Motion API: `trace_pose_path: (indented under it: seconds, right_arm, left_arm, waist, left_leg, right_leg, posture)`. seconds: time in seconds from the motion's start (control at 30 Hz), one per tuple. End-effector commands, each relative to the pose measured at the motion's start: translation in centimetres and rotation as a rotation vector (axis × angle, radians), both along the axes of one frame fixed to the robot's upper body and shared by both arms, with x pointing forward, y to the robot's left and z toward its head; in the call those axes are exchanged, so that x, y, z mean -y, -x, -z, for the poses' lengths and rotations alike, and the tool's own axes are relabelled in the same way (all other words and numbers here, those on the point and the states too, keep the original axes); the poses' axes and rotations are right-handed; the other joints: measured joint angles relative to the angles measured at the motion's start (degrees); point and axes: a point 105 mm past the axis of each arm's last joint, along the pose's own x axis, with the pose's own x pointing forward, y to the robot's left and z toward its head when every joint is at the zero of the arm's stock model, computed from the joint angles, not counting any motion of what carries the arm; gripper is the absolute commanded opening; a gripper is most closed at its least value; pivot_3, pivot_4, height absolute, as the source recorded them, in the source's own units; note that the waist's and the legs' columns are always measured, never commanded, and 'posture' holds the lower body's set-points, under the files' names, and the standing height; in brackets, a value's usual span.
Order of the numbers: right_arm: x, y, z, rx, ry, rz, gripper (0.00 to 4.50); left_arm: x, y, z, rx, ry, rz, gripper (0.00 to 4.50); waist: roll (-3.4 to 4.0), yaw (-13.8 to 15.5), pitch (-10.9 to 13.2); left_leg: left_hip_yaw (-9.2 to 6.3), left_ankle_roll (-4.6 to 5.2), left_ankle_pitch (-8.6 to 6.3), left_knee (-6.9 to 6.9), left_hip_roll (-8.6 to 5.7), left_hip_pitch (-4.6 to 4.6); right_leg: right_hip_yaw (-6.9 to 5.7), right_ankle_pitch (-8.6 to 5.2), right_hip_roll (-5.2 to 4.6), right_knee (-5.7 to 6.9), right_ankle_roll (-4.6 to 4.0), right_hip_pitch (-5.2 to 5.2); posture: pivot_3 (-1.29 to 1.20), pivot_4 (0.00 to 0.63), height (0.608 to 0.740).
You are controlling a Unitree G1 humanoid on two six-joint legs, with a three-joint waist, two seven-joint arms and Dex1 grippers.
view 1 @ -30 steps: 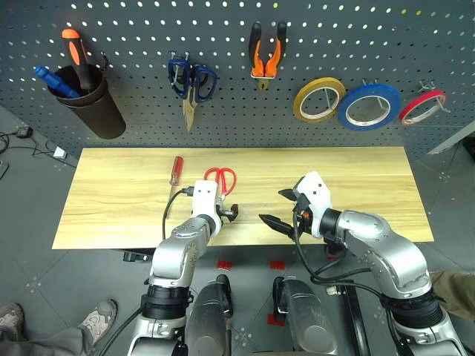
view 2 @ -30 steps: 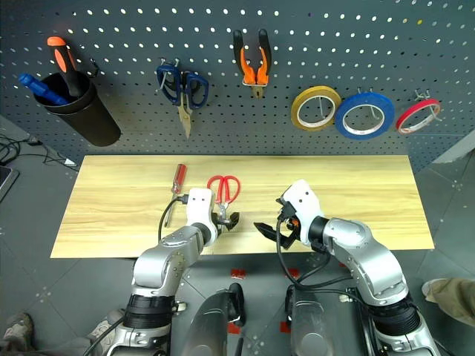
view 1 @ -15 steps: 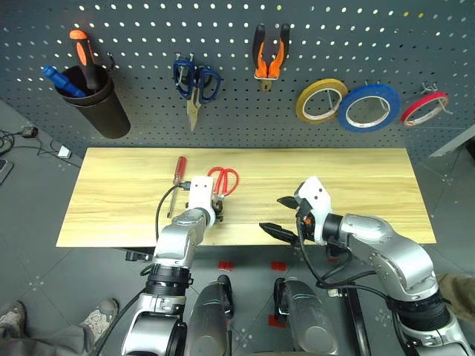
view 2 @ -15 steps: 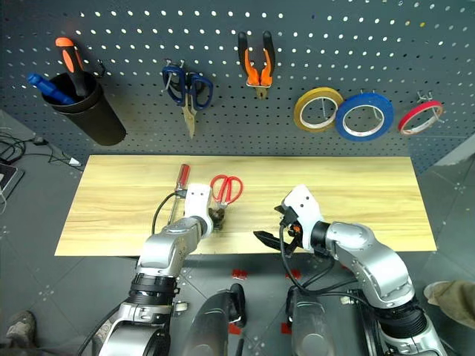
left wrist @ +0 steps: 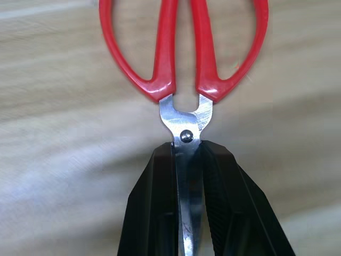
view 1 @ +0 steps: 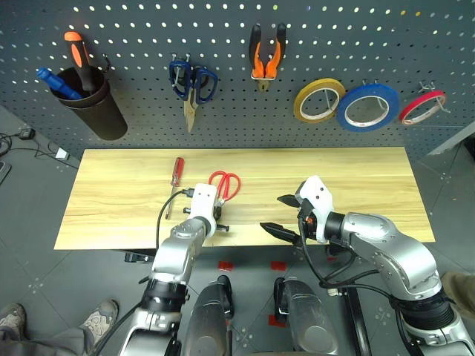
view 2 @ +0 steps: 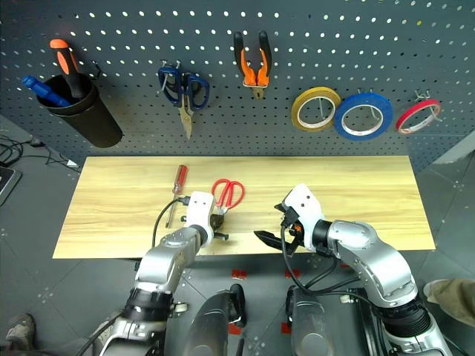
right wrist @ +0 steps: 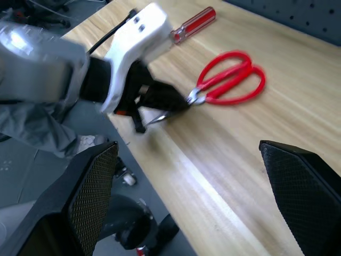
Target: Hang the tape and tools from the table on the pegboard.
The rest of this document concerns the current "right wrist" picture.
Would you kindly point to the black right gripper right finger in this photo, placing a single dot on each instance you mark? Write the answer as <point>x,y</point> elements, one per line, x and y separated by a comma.
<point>303,192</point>

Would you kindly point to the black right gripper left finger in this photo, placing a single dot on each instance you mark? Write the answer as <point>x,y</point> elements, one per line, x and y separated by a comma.
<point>88,192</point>

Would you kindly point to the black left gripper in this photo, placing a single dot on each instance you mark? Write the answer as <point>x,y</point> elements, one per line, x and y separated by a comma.
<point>134,80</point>

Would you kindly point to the dark blue pegboard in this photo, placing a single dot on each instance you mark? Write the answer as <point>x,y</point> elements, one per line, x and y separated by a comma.
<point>293,16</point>

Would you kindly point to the white caster wheel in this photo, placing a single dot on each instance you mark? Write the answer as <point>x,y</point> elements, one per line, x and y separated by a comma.
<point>128,176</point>

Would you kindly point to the white crumpled paper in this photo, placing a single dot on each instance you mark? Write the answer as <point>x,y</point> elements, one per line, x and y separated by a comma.
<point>89,141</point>

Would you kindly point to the black rounded stand base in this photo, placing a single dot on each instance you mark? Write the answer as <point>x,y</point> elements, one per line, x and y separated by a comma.
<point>133,221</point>

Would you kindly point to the grey fabric robot body cover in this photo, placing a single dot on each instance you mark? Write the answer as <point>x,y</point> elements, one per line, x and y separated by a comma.
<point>40,125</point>

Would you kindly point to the black office chair base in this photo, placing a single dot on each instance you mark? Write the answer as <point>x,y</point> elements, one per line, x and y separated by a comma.
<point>40,12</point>

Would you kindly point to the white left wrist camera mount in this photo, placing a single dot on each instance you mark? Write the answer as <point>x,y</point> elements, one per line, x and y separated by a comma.
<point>136,40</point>

